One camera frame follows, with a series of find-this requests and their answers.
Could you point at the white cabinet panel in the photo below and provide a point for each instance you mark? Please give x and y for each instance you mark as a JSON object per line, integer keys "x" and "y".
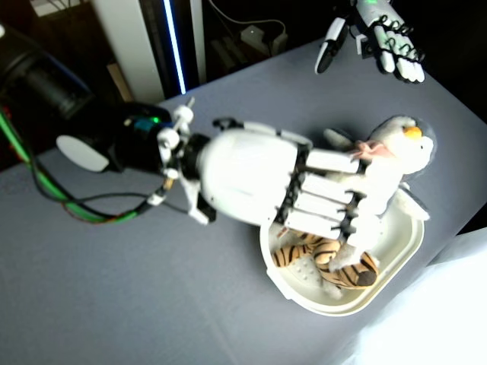
{"x": 129, "y": 45}

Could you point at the white power adapter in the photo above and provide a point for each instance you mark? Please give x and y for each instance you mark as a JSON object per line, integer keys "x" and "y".
{"x": 262, "y": 40}

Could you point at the brown wooden board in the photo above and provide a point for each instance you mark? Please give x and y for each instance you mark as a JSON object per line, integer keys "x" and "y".
{"x": 119, "y": 81}

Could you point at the blue light strip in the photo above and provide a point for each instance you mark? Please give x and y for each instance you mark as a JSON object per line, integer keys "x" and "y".
{"x": 174, "y": 45}

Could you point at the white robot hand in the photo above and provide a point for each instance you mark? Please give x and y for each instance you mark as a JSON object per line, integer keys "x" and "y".
{"x": 380, "y": 15}
{"x": 247, "y": 175}

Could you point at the plush penguin toy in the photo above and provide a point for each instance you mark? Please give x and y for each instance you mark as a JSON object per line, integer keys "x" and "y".
{"x": 399, "y": 152}

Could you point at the plush tiger toy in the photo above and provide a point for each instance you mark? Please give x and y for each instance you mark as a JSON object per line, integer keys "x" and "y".
{"x": 293, "y": 255}

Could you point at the grey table cloth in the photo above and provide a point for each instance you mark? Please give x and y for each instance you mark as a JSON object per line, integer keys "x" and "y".
{"x": 152, "y": 285}

